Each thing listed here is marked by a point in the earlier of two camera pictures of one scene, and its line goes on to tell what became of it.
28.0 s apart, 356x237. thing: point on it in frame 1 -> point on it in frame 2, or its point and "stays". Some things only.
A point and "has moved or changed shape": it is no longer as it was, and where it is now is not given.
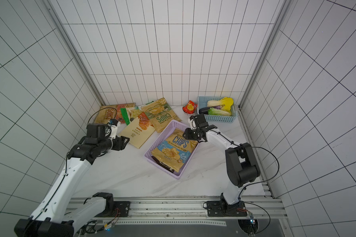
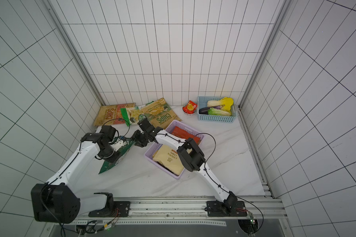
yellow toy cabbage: (227, 102) stays
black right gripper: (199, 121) -> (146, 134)
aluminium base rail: (189, 211) stays
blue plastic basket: (202, 102) stays
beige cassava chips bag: (139, 130) has moved or changed shape
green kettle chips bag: (160, 114) stays
